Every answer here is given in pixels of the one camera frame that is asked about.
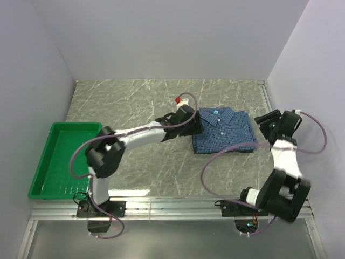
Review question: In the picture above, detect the blue plaid long sleeve shirt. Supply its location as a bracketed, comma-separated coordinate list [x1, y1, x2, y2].
[192, 107, 257, 154]

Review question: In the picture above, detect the dark striped shirt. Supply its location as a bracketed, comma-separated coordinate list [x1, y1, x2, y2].
[193, 148, 254, 154]

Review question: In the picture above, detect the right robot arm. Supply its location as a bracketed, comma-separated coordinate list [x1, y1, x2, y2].
[237, 110, 311, 223]

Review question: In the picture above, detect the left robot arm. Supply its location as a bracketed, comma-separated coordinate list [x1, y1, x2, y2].
[85, 104, 202, 217]

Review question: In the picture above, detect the green plastic tray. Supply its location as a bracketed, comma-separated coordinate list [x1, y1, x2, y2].
[28, 122, 102, 199]

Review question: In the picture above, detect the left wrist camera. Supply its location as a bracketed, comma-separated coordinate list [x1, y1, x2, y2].
[175, 97, 189, 110]

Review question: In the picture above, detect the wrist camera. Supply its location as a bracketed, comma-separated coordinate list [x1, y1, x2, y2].
[292, 109, 302, 131]
[175, 97, 189, 110]

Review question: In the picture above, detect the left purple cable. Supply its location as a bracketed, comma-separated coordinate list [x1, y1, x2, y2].
[69, 92, 199, 239]

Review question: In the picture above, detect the purple cable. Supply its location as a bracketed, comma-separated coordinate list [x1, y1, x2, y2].
[69, 92, 199, 239]
[201, 110, 328, 237]

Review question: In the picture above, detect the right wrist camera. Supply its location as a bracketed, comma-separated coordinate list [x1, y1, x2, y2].
[292, 109, 302, 131]

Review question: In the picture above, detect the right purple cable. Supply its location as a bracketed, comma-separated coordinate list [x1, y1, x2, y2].
[201, 110, 328, 237]

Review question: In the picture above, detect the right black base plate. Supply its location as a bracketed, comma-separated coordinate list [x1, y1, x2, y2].
[214, 200, 269, 217]

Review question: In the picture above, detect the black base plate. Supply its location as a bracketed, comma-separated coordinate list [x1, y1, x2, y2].
[214, 200, 269, 217]
[76, 200, 126, 218]

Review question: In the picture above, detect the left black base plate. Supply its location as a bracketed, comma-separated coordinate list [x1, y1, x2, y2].
[76, 200, 126, 218]

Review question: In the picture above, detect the aluminium mounting rail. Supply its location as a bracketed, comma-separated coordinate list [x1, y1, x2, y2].
[29, 196, 315, 221]

